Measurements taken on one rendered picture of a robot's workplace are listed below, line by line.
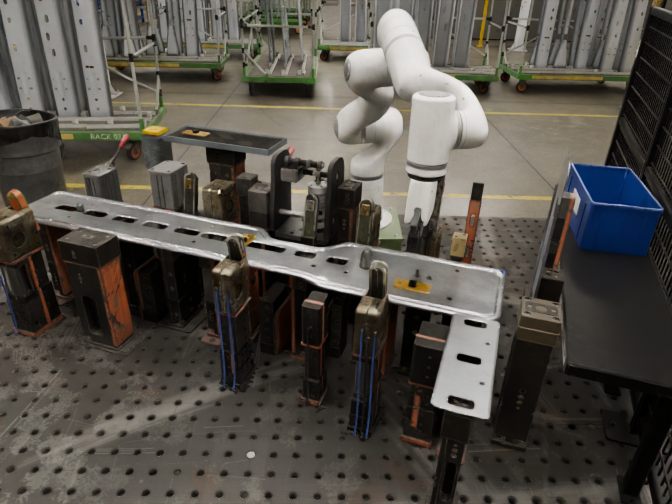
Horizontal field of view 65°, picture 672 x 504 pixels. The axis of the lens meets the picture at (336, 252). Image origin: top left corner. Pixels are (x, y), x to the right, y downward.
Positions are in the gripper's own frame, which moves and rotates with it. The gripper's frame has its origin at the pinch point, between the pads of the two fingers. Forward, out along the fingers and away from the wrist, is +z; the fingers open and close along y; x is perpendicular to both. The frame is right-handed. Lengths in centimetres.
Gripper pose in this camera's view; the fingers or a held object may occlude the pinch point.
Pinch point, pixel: (418, 239)
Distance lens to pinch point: 117.8
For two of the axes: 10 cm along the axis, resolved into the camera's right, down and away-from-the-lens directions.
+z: -0.3, 8.8, 4.8
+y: -3.2, 4.5, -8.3
